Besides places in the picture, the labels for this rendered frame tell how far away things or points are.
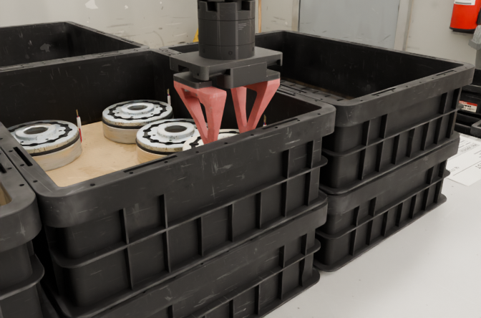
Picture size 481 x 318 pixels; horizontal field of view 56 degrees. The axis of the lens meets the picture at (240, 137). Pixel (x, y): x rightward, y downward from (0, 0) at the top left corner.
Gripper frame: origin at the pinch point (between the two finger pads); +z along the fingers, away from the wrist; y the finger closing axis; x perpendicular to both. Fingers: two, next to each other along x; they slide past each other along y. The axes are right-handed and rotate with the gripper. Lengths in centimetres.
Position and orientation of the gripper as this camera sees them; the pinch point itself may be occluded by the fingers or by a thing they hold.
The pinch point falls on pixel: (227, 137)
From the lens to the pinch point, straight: 49.5
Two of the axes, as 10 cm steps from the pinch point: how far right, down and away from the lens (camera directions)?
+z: 0.0, 9.3, 3.8
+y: -7.8, 2.4, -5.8
